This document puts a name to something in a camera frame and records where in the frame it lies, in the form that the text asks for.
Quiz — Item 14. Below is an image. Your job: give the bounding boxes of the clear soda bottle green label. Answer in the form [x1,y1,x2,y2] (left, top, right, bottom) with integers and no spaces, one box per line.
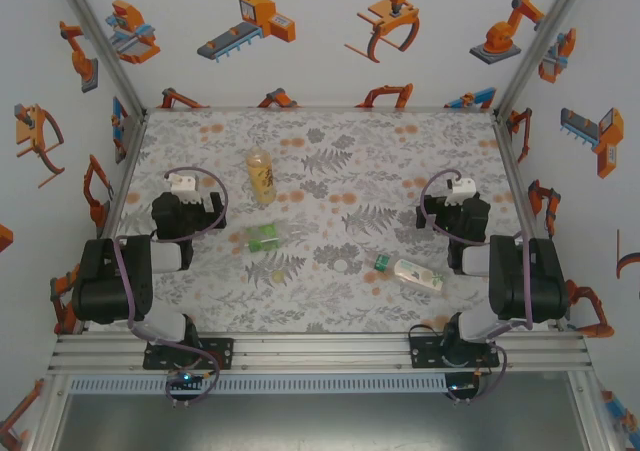
[243,222,306,255]

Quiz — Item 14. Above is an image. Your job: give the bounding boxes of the yellow tea bottle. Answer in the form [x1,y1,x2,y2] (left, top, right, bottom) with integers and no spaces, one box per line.
[246,145,277,205]

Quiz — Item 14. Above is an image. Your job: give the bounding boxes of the floral tablecloth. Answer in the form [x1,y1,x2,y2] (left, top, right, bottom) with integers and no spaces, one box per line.
[106,109,554,335]

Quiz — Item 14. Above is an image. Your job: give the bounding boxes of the grey metal panel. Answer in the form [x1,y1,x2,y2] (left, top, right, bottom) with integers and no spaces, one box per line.
[49,393,594,451]

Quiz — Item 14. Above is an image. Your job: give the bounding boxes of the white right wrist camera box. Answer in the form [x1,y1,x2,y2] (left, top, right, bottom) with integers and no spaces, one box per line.
[446,178,476,208]

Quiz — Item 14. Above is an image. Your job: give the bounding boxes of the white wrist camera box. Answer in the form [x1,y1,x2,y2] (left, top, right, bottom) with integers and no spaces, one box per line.
[446,178,476,208]
[168,173,200,206]

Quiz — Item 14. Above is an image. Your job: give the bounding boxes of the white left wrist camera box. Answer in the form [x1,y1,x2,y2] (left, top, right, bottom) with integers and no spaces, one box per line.
[168,173,200,206]

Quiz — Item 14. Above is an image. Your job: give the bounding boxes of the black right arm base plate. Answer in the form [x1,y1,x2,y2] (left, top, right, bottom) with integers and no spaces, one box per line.
[408,331,501,371]

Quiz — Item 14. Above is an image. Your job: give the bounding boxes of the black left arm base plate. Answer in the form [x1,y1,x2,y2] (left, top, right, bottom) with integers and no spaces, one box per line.
[143,338,236,371]

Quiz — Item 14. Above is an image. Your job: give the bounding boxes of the aluminium back rail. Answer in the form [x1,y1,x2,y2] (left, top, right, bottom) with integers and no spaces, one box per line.
[144,104,497,115]

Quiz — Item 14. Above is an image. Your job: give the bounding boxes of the aluminium front rail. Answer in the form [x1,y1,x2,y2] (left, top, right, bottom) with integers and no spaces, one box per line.
[47,331,595,376]

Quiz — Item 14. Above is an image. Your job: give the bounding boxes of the white slotted cable duct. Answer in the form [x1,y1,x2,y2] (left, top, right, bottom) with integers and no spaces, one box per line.
[67,373,450,396]

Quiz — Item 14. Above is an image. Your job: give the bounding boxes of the aluminium frame post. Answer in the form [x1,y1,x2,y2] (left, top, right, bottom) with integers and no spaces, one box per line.
[492,0,596,120]
[49,0,150,117]

